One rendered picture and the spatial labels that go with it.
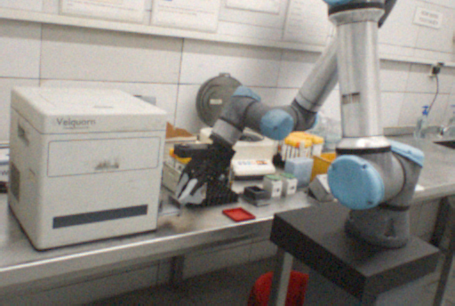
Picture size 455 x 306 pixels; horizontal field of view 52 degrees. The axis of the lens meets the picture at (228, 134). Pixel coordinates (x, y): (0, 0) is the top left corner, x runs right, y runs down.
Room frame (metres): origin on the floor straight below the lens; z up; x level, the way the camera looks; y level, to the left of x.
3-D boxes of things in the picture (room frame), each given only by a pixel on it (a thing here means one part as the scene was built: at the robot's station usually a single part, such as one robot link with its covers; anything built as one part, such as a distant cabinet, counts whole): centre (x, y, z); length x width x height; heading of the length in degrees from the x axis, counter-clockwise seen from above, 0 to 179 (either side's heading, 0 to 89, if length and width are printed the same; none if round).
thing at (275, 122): (1.17, -0.11, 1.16); 0.11 x 0.11 x 0.08; 47
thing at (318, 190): (1.44, -0.32, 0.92); 0.13 x 0.07 x 0.08; 38
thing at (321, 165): (1.60, -0.40, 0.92); 0.13 x 0.13 x 0.10; 36
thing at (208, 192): (1.29, 0.03, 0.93); 0.17 x 0.09 x 0.11; 126
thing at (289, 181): (1.43, -0.21, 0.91); 0.05 x 0.04 x 0.07; 38
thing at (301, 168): (1.52, -0.25, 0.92); 0.10 x 0.07 x 0.10; 135
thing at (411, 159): (1.06, -0.39, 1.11); 0.13 x 0.12 x 0.14; 137
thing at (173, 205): (1.06, 0.19, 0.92); 0.21 x 0.07 x 0.05; 128
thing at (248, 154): (1.67, -0.04, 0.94); 0.30 x 0.24 x 0.12; 29
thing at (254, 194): (1.35, -0.11, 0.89); 0.09 x 0.05 x 0.04; 41
